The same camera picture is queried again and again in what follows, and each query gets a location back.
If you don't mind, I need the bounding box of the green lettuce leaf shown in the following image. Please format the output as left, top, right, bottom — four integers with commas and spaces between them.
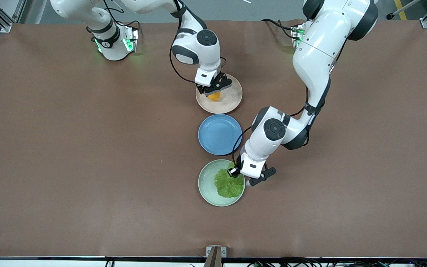
213, 162, 245, 198

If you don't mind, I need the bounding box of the black base cable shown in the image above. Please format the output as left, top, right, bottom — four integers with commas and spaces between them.
261, 19, 296, 40
102, 0, 140, 30

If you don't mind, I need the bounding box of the brown table cover mat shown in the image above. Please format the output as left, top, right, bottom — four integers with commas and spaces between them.
0, 19, 427, 258

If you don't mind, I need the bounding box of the pale green round plate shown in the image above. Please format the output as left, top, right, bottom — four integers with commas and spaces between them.
198, 159, 246, 207

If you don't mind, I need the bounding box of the black left base cable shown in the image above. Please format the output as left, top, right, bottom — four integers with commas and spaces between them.
261, 19, 296, 40

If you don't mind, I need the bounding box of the cream round plate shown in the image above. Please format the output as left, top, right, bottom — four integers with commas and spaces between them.
195, 73, 243, 114

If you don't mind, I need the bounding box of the silver metal table bracket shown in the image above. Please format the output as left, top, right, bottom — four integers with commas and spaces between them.
206, 245, 227, 258

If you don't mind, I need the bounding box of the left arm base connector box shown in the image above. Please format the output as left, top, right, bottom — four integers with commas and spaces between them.
291, 23, 307, 49

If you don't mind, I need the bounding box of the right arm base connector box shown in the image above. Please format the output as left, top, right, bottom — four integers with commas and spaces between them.
123, 27, 140, 53

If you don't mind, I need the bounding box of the black right base cable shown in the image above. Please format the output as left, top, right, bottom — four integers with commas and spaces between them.
102, 0, 140, 30

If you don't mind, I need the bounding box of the black right arm wrist cable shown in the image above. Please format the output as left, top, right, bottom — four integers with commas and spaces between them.
169, 0, 200, 84

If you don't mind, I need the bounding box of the blue round plate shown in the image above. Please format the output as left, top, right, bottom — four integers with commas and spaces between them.
198, 114, 243, 156

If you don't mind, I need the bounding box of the grey upright mounting post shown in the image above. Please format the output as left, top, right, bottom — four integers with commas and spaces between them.
203, 248, 222, 267

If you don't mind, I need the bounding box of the grey tripod leg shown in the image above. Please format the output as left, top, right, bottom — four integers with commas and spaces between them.
386, 0, 421, 20

